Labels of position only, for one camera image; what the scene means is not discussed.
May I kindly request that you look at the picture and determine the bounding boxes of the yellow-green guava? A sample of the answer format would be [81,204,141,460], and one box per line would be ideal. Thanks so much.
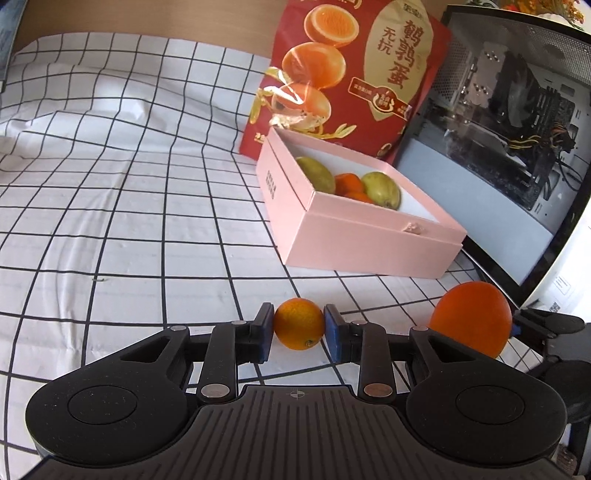
[295,156,337,195]
[361,171,402,211]

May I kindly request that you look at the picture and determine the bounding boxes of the large orange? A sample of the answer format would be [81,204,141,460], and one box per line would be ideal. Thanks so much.
[429,281,513,360]

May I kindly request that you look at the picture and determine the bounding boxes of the white checked cloth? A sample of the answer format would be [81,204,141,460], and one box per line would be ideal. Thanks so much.
[0,32,555,472]

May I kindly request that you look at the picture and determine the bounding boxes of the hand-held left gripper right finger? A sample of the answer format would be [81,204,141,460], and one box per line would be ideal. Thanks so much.
[324,304,469,401]

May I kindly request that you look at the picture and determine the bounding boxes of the pink cardboard box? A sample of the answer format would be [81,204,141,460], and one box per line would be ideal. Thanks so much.
[256,126,467,280]

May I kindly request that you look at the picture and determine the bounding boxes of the small orange tangerine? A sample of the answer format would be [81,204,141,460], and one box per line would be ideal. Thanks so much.
[274,298,326,352]

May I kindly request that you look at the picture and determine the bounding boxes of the glass-sided computer case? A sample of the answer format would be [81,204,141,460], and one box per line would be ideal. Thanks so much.
[394,4,591,324]

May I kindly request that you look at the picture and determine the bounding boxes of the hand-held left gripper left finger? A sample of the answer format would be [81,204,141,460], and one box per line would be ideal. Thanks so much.
[120,303,276,401]

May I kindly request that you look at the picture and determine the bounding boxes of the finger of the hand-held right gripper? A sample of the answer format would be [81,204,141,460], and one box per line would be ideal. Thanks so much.
[510,308,585,340]

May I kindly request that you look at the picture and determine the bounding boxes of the yellow artificial flowers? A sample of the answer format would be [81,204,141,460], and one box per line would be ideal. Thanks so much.
[500,0,591,29]

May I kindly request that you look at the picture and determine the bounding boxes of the red snack bag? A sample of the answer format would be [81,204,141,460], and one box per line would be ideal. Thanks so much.
[239,0,454,169]

